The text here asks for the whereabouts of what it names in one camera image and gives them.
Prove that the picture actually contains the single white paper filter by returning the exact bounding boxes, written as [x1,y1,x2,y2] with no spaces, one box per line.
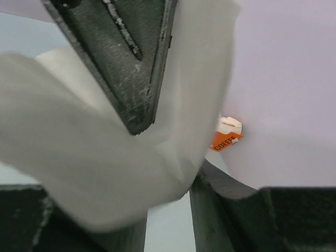
[1,1,240,231]

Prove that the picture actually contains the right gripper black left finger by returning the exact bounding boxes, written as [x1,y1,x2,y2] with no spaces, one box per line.
[1,185,146,252]

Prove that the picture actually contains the orange filter box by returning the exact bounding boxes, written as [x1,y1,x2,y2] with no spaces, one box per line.
[210,131,243,152]

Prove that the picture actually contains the white paper coffee filters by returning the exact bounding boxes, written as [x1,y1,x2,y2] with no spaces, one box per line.
[216,117,242,134]

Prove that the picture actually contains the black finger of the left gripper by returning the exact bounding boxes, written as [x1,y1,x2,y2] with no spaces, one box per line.
[43,0,177,135]

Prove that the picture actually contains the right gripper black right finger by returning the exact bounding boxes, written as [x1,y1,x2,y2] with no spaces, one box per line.
[190,161,335,251]

